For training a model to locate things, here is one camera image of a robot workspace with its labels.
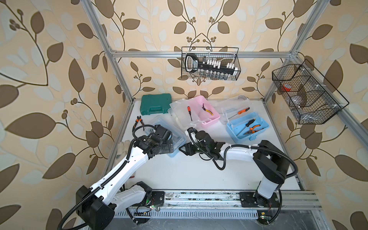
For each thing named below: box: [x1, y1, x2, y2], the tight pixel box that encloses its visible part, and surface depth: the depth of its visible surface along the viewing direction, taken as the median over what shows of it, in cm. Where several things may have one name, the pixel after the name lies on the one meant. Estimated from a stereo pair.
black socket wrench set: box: [184, 53, 241, 81], surface depth 87 cm
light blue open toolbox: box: [219, 95, 270, 145], surface depth 103 cm
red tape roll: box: [281, 83, 292, 92], surface depth 84 cm
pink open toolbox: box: [169, 95, 221, 128], surface depth 105 cm
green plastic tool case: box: [139, 93, 172, 116], surface depth 114 cm
